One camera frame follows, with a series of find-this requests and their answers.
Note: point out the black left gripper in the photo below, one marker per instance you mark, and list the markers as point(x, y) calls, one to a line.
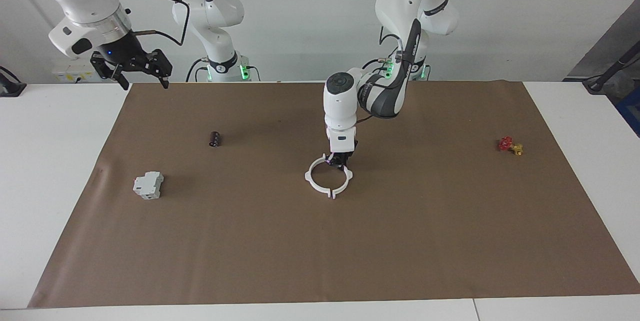
point(341, 157)

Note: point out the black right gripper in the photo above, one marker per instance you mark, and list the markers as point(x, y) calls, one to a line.
point(127, 56)

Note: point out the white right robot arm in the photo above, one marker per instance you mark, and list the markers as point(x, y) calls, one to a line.
point(80, 1)

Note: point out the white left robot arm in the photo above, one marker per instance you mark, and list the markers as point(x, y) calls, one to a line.
point(340, 101)

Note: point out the brown paper table mat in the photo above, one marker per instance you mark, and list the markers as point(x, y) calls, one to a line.
point(320, 251)

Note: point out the black cylindrical capacitor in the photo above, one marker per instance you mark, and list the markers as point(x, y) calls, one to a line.
point(215, 139)

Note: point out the grey circuit breaker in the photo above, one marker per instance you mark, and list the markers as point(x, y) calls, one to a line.
point(148, 186)

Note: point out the black desk clamp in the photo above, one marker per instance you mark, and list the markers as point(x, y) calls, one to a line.
point(10, 88)

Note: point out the black stand pole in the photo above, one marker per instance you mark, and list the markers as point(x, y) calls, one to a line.
point(607, 73)

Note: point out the blue box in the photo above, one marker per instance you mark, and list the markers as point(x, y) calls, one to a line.
point(631, 111)

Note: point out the white wall socket box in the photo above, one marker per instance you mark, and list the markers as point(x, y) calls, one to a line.
point(70, 73)

